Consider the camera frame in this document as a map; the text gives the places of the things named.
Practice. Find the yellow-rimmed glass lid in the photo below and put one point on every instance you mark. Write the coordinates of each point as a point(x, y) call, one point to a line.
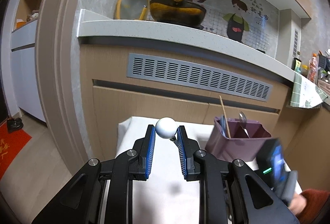
point(130, 3)

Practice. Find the light stone countertop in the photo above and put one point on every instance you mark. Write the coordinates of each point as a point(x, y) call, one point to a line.
point(154, 30)

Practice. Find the black countertop rack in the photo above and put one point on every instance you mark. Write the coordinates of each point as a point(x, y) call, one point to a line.
point(324, 61)

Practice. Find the black shoes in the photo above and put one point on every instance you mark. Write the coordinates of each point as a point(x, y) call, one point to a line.
point(15, 125)

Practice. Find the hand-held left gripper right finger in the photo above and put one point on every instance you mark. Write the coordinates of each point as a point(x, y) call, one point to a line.
point(181, 154)

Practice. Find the yellow-lidded jar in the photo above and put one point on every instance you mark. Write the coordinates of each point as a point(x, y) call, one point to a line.
point(305, 71)

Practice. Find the cartoon backsplash sticker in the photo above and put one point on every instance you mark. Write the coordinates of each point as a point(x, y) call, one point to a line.
point(219, 20)

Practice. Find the dark bottle with label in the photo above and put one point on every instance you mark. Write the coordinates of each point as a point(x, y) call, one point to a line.
point(298, 65)

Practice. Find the orange shelf item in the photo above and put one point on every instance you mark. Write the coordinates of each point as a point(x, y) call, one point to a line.
point(20, 24)

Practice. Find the white tablecloth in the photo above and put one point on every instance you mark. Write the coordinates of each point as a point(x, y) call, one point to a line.
point(165, 167)

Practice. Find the red floor mat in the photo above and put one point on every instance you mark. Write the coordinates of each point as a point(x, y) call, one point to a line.
point(13, 151)

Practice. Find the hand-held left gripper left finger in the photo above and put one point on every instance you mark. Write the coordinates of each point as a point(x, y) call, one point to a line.
point(150, 151)

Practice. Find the white ball-end utensil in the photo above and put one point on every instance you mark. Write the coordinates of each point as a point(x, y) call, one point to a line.
point(166, 128)

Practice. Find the blue rice paddle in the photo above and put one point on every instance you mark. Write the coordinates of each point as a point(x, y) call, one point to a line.
point(222, 124)

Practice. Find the metal spoon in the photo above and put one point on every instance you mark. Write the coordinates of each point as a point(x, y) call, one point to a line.
point(242, 117)

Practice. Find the grey vent grille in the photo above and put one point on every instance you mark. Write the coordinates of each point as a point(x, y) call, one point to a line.
point(196, 77)

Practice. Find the person's right forearm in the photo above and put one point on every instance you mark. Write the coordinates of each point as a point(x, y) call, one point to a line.
point(317, 203)

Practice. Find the white storage cabinet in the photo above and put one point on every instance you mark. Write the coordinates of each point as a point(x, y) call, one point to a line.
point(25, 72)

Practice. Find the wooden kitchen cabinet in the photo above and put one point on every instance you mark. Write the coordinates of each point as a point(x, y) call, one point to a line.
point(154, 105)

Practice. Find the green checked cloth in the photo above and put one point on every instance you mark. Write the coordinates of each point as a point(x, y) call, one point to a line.
point(304, 92)

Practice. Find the small wall vent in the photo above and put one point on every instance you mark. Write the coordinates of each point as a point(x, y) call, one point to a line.
point(296, 43)

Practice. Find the wooden chopstick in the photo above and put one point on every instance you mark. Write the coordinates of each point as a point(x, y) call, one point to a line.
point(223, 113)

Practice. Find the purple utensil holder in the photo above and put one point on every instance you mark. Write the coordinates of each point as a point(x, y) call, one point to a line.
point(226, 149)

